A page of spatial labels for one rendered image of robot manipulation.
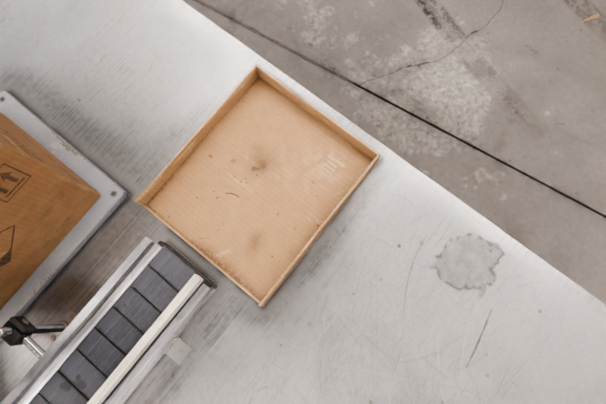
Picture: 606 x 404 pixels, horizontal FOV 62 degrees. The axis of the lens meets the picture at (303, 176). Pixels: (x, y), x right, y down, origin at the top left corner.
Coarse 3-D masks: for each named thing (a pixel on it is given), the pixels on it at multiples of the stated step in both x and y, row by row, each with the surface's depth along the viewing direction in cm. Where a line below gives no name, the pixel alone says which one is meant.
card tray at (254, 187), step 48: (240, 96) 87; (288, 96) 87; (192, 144) 83; (240, 144) 85; (288, 144) 85; (336, 144) 85; (144, 192) 80; (192, 192) 83; (240, 192) 83; (288, 192) 83; (336, 192) 82; (192, 240) 81; (240, 240) 81; (288, 240) 81
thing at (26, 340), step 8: (8, 320) 66; (16, 320) 66; (24, 320) 67; (0, 328) 63; (8, 328) 64; (16, 328) 66; (24, 328) 66; (32, 328) 67; (40, 328) 71; (48, 328) 73; (56, 328) 76; (64, 328) 78; (0, 336) 66; (8, 336) 65; (16, 336) 65; (24, 336) 66; (8, 344) 65; (16, 344) 66; (24, 344) 66; (32, 344) 66; (32, 352) 66; (40, 352) 66
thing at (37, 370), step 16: (144, 240) 69; (128, 256) 68; (128, 272) 69; (112, 288) 67; (96, 304) 67; (80, 320) 66; (64, 336) 66; (48, 352) 65; (32, 368) 65; (16, 400) 65
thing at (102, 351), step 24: (168, 264) 76; (144, 288) 75; (168, 288) 75; (120, 312) 75; (144, 312) 74; (96, 336) 74; (120, 336) 73; (72, 360) 73; (96, 360) 73; (120, 360) 73; (48, 384) 72; (72, 384) 72; (96, 384) 72
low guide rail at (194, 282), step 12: (192, 276) 72; (192, 288) 71; (180, 300) 71; (168, 312) 71; (156, 324) 70; (144, 336) 70; (156, 336) 72; (144, 348) 70; (132, 360) 69; (120, 372) 69; (108, 384) 69; (96, 396) 68
